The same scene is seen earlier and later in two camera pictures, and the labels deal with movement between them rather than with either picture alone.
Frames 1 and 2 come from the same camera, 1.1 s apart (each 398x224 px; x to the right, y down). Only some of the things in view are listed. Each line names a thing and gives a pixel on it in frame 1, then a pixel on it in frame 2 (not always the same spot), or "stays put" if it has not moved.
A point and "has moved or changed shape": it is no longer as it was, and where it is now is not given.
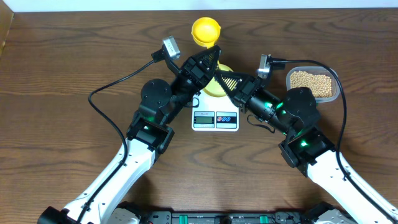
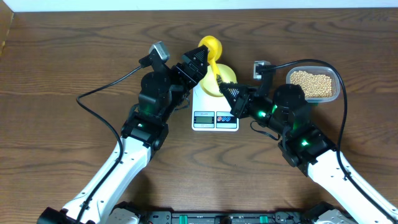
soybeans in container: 320,85 stays put
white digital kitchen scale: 210,113 stays put
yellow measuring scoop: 205,32 has moved or changed shape
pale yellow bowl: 214,88 stays put
